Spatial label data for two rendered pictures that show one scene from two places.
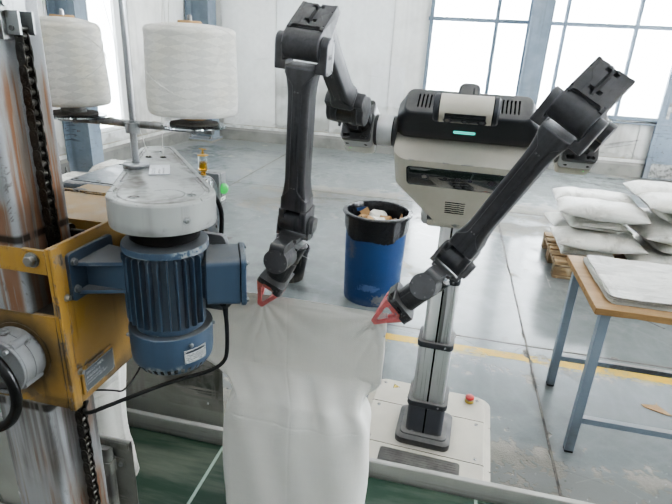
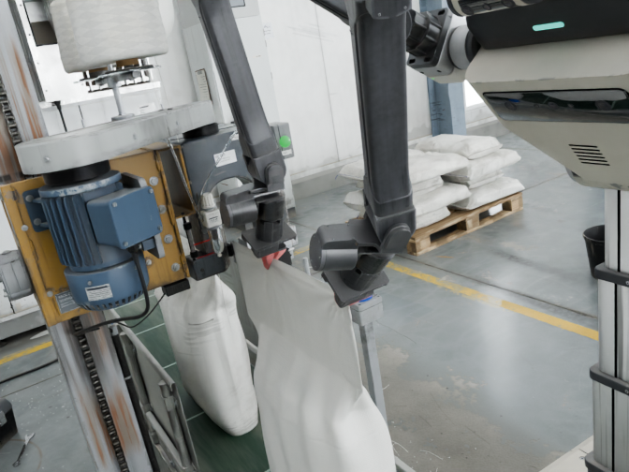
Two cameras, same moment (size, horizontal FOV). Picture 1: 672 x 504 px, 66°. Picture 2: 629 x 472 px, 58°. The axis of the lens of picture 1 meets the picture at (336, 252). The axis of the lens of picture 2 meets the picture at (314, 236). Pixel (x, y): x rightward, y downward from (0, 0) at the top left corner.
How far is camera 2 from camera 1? 93 cm
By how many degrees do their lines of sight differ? 46
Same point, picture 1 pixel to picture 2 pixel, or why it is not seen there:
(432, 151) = (510, 65)
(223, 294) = (104, 235)
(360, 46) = not seen: outside the picture
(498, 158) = (600, 58)
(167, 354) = (74, 287)
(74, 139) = (440, 118)
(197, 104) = (91, 49)
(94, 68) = not seen: hidden behind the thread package
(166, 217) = (29, 155)
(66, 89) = (69, 56)
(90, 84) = not seen: hidden behind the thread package
